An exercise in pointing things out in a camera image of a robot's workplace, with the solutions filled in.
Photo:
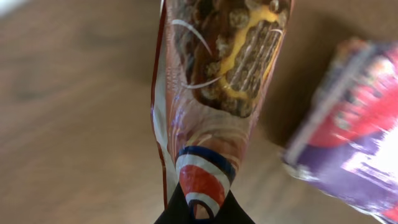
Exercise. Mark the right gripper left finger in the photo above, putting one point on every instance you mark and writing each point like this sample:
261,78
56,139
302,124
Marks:
177,210

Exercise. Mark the brown orange candy bar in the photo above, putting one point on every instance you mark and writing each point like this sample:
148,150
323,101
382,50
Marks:
213,65

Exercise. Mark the red purple snack bag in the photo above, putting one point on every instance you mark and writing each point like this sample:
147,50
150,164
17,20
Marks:
347,144

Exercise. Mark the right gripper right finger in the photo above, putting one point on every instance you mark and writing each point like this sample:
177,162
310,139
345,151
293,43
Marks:
232,213

